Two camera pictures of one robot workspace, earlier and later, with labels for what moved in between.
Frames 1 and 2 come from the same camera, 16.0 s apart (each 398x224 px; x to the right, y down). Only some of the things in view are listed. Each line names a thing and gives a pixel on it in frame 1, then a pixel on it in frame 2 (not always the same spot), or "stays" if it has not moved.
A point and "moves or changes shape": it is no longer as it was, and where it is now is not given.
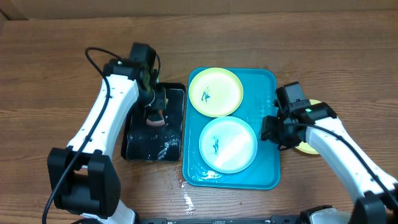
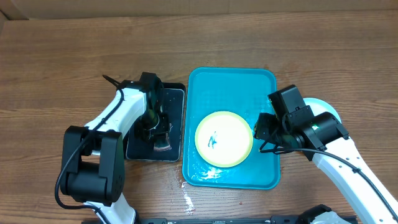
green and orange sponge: x=156 y=119 moves or changes shape
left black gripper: x=161 y=102 to x=149 y=137
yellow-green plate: x=216 y=92 to x=224 y=139
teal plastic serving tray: x=259 y=85 stays
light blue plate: x=228 y=144 moves or changes shape
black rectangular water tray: x=140 y=141 stays
